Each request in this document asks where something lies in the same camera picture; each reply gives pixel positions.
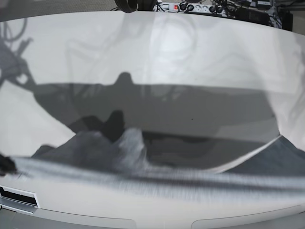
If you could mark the grey t-shirt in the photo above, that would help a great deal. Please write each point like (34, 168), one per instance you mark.
(276, 170)

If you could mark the white power strip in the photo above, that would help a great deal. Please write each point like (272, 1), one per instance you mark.
(185, 7)

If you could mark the black power adapter box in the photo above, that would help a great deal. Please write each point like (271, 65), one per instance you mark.
(252, 16)

